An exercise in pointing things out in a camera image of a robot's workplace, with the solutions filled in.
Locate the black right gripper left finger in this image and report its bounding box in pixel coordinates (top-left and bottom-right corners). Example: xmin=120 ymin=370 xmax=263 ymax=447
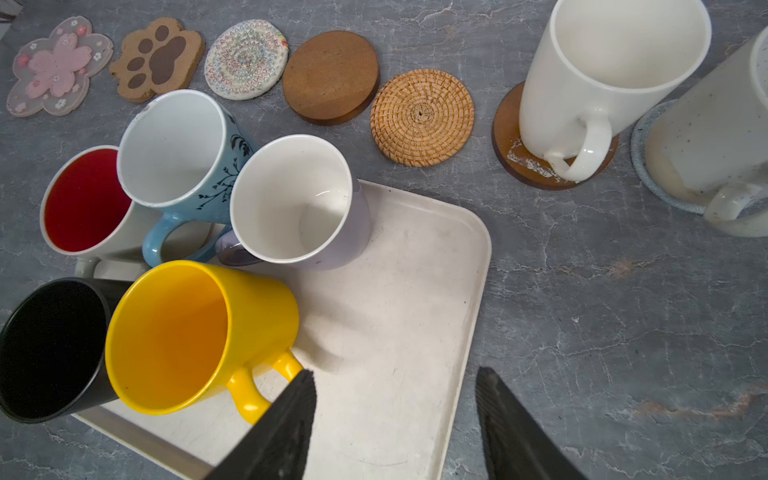
xmin=207 ymin=370 xmax=317 ymax=479

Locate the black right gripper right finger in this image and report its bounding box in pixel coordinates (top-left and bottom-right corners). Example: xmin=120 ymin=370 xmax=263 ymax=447
xmin=475 ymin=367 xmax=585 ymax=480

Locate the yellow mug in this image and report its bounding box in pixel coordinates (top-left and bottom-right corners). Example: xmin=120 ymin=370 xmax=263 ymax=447
xmin=105 ymin=261 xmax=303 ymax=424

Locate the glossy dark brown round coaster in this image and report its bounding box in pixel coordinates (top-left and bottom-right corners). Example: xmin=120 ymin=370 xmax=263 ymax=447
xmin=491 ymin=81 xmax=620 ymax=192

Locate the red inside white mug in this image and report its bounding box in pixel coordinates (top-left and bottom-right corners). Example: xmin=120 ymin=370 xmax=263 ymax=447
xmin=40 ymin=145 xmax=161 ymax=278

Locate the grey blue woven coaster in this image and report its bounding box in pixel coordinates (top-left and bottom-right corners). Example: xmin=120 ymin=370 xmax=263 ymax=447
xmin=629 ymin=99 xmax=705 ymax=216

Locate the woven rattan round coaster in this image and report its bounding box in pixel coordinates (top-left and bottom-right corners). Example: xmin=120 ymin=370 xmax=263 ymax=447
xmin=370 ymin=69 xmax=475 ymax=167

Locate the brown round wooden coaster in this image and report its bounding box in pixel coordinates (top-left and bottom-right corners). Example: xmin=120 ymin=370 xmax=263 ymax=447
xmin=283 ymin=30 xmax=380 ymax=126

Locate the white grey round coaster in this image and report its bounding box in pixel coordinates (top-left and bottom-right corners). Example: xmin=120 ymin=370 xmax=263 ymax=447
xmin=204 ymin=19 xmax=289 ymax=101

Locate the cork paw print coaster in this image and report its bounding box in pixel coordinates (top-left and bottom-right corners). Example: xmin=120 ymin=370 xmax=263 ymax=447
xmin=109 ymin=17 xmax=205 ymax=103

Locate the pink flower shaped coaster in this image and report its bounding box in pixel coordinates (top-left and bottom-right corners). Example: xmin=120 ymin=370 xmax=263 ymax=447
xmin=6 ymin=16 xmax=114 ymax=118

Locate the black mug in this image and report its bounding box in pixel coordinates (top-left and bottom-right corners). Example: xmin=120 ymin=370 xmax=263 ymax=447
xmin=1 ymin=277 xmax=132 ymax=424

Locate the white grey small mug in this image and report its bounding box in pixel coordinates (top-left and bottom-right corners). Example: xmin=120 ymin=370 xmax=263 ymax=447
xmin=215 ymin=134 xmax=372 ymax=270

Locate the light blue mug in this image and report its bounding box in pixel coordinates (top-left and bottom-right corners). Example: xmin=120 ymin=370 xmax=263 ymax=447
xmin=117 ymin=89 xmax=259 ymax=267

